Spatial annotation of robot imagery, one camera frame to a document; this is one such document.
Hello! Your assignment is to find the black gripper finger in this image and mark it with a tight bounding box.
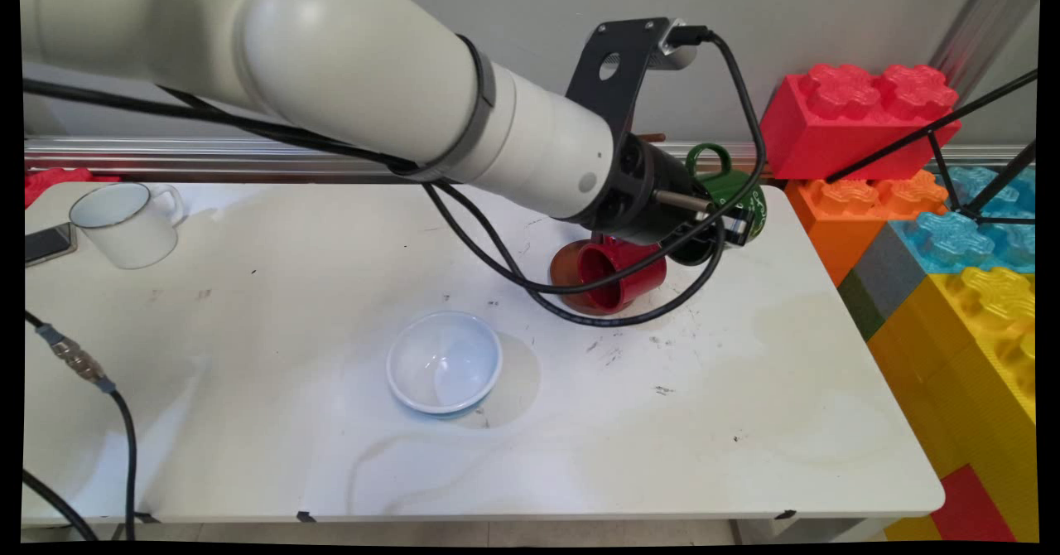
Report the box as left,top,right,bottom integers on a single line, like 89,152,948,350
718,205,757,250

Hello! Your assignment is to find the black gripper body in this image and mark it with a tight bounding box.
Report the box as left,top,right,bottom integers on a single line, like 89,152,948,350
584,132,718,247

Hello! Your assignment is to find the green enamel mug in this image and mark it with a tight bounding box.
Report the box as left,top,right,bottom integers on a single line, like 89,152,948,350
667,142,769,268

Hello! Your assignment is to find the orange toy brick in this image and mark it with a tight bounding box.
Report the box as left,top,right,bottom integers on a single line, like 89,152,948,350
784,171,950,287

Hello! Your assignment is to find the red mug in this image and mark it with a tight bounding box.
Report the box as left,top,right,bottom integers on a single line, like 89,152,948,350
576,235,668,315

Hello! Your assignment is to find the brown wooden mug tree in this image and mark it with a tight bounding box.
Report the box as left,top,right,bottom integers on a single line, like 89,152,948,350
548,130,668,318

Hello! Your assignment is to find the big red toy brick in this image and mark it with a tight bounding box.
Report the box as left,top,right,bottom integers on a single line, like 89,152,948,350
757,63,963,184

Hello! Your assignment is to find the grey toy brick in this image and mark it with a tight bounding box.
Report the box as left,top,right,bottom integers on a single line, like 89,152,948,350
852,223,930,321

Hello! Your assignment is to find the translucent blue toy brick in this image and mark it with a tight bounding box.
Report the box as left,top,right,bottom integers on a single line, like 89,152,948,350
889,166,1037,277

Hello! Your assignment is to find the black tripod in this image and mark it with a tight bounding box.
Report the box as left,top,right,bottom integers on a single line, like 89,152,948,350
826,70,1038,229

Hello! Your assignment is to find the big yellow toy brick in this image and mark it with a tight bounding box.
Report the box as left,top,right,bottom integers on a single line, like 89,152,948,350
867,267,1038,541

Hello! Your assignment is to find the white bowl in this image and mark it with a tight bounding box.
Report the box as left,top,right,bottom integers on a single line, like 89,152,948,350
386,311,504,419

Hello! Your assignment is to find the small yellow toy brick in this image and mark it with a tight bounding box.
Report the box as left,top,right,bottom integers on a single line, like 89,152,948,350
881,517,942,543

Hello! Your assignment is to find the small red toy brick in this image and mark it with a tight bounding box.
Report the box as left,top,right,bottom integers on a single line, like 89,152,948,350
928,465,1016,543

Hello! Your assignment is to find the white enamel mug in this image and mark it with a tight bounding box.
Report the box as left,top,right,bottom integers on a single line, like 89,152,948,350
69,181,186,271

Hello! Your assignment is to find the smartphone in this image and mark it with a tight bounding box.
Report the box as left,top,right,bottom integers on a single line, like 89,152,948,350
24,221,79,267

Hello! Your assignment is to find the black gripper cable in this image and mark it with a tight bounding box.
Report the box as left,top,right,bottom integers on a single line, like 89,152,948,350
424,182,728,329

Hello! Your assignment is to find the black camera cable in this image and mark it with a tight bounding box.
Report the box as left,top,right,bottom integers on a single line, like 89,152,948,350
20,25,768,296

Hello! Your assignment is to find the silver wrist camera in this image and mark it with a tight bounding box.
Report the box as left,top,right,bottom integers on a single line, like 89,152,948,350
658,20,714,72

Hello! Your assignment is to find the black cable strap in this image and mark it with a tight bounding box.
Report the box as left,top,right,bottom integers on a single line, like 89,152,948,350
396,33,499,185

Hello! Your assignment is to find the aluminium post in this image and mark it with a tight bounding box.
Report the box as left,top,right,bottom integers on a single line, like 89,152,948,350
927,0,1041,85

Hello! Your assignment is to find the aluminium wall rail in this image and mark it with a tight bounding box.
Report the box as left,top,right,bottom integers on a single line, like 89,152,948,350
24,136,1038,185

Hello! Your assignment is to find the cable with metal connector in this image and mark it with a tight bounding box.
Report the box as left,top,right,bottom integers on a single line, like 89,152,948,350
24,310,138,541

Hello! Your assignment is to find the thin black cable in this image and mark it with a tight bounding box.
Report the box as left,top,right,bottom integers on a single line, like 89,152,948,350
22,469,99,543

